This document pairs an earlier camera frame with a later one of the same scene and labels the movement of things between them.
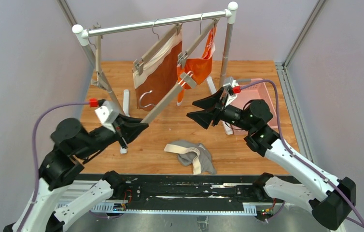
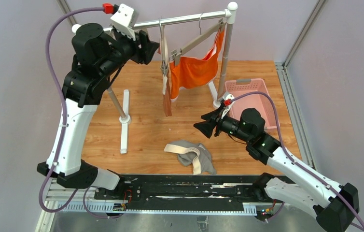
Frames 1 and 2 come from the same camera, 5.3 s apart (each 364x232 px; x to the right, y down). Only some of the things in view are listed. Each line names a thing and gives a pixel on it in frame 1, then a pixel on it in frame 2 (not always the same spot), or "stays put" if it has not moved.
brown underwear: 160,77 → 167,98
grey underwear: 195,154 stays put
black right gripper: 218,108 → 216,121
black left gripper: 119,129 → 144,47
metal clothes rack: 84,34 stays put
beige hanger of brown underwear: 136,64 → 163,56
